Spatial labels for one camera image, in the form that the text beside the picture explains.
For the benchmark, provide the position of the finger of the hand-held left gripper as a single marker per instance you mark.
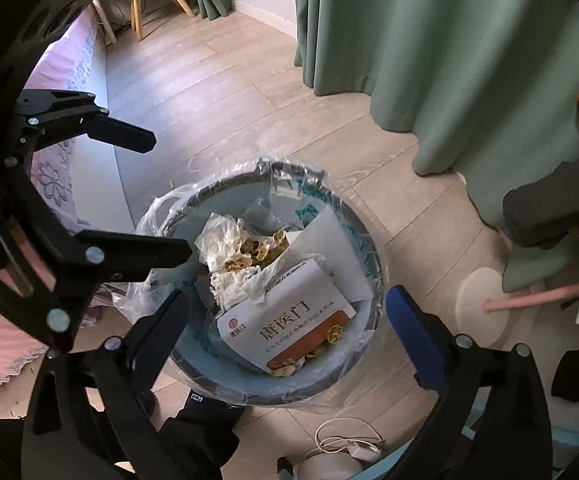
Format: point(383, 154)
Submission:
point(139, 255)
point(124, 135)

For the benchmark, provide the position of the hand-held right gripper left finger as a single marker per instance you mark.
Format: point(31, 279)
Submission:
point(162, 342)

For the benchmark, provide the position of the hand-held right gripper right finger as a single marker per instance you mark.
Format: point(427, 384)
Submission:
point(414, 340)

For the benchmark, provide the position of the white square card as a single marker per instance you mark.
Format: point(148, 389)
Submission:
point(337, 260)

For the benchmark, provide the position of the white round base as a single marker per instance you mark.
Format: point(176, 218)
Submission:
point(484, 310)

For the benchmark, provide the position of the bed with pink blanket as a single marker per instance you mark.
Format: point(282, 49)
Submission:
point(59, 180)

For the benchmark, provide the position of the crumpled stained tissue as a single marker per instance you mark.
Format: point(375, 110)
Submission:
point(219, 237)

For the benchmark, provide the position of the black garment with tag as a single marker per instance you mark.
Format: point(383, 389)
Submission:
point(199, 430)

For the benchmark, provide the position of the pile of nutshells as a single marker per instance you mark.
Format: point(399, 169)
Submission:
point(299, 360)
point(259, 249)

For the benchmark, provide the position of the white and orange medicine box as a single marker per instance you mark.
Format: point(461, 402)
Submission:
point(279, 330)

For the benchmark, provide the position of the white charger plug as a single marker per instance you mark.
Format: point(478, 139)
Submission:
point(367, 451)

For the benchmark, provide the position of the pink pole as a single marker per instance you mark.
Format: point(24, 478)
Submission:
point(529, 300)

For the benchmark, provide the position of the white round appliance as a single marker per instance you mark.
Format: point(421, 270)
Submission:
point(327, 467)

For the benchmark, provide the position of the dark hanging garment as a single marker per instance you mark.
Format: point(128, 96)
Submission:
point(549, 210)

